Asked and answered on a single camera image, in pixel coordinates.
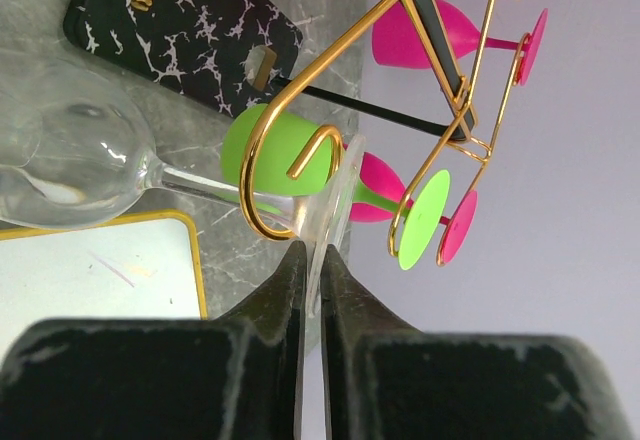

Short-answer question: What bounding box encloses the pink wine glass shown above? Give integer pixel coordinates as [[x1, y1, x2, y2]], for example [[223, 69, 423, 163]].
[[371, 0, 549, 86], [350, 153, 478, 270]]

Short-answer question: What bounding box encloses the pink wine glass front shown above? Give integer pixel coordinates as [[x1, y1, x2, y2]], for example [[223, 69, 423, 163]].
[[350, 153, 478, 270]]

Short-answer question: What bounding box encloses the whiteboard with yellow frame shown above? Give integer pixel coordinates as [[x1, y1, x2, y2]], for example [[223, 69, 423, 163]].
[[1, 210, 208, 353]]

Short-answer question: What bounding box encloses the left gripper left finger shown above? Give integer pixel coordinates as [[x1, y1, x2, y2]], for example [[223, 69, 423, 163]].
[[1, 241, 306, 439]]

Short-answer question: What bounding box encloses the gold wire glass rack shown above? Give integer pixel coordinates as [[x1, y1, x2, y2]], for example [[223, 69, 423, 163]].
[[63, 0, 536, 267]]

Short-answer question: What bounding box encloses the clear wine glass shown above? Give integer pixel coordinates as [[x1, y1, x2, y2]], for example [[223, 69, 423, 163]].
[[0, 49, 367, 319]]

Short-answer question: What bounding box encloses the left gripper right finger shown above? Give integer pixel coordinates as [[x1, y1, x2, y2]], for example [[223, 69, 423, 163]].
[[320, 247, 633, 439]]

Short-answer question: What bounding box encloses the green wine glass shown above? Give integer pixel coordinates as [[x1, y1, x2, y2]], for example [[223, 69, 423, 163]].
[[220, 103, 452, 272]]

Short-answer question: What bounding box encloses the pink wine glass back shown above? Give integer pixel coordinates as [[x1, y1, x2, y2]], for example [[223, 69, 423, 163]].
[[371, 0, 549, 86]]

